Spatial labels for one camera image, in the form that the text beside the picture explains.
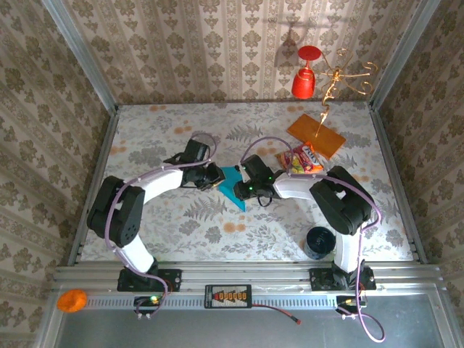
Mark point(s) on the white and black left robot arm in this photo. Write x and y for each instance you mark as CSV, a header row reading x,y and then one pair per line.
x,y
119,214

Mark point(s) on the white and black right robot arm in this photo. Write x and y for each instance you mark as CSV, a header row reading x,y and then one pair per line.
x,y
340,203

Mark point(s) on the Fox's fruit candy bag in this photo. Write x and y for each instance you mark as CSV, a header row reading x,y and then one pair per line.
x,y
301,159

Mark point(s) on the dark blue mug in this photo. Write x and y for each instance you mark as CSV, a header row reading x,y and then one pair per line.
x,y
319,242

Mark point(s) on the wooden rack base board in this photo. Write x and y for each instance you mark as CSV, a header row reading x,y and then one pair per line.
x,y
319,134

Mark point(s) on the black power distribution board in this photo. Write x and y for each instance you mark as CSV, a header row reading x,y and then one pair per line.
x,y
227,296

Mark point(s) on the red wine glass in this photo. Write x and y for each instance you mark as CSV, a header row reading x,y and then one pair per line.
x,y
303,85

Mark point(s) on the small black controller box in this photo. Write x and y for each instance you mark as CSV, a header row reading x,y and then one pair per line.
x,y
348,302
146,302

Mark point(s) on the orange ball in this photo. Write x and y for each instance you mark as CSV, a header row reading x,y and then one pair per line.
x,y
71,301

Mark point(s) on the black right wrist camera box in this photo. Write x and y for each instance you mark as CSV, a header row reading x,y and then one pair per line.
x,y
255,166

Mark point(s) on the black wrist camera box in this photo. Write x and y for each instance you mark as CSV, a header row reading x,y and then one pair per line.
x,y
196,151
255,166

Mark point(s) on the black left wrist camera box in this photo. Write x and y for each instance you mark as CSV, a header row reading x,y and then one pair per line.
x,y
196,151

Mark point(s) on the aluminium frame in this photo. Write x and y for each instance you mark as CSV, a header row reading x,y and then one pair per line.
x,y
253,275

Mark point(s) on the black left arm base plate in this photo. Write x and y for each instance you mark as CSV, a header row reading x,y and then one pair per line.
x,y
170,279

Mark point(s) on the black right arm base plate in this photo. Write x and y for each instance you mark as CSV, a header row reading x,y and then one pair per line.
x,y
322,279

